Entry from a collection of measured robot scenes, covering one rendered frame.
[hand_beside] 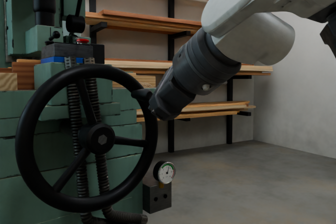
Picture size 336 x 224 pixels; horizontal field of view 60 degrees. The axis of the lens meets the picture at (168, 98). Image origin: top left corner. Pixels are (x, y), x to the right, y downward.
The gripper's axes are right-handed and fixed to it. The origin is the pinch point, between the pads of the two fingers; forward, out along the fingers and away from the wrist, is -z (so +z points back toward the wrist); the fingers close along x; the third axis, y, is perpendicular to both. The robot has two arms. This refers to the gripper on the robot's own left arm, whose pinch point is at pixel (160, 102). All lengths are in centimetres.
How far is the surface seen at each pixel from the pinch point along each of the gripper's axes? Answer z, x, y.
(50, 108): -14.4, -6.7, 16.1
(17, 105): -22.5, -6.1, 22.7
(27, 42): -33, 17, 35
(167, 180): -28.6, 3.5, -19.8
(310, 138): -151, 242, -235
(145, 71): -172, 177, -13
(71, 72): -2.8, -4.8, 16.4
